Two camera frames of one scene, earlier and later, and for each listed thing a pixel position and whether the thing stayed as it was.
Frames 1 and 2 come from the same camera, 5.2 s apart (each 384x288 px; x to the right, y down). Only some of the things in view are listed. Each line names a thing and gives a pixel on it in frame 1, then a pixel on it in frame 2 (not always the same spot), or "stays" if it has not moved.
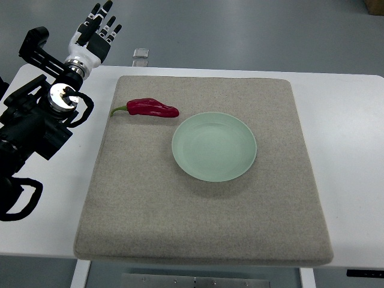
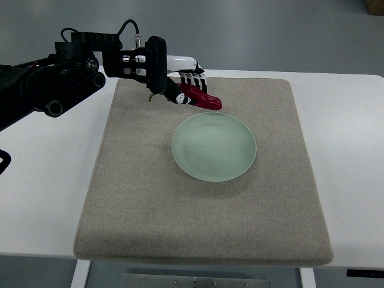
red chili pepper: [149, 107] → [192, 96]
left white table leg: [81, 273] stays
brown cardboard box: [375, 7] stays
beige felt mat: [140, 207] stays
